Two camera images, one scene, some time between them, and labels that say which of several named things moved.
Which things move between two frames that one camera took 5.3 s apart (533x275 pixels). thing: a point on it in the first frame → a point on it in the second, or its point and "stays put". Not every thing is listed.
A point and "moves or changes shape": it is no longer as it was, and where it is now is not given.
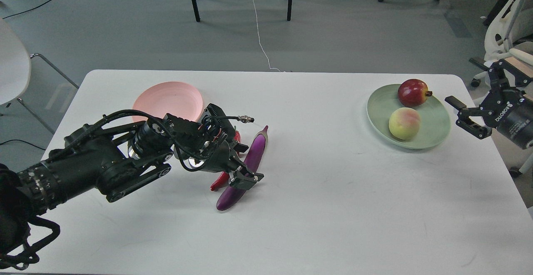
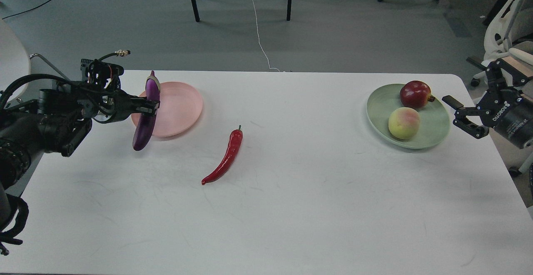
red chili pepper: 222,179 moves or changes shape
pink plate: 180,99 stays put
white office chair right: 510,34 stays put
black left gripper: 221,160 → 115,105
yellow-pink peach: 404,123 stays put
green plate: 435,120 stays put
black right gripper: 509,110 stays put
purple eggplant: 251,163 → 145,126
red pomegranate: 412,92 stays put
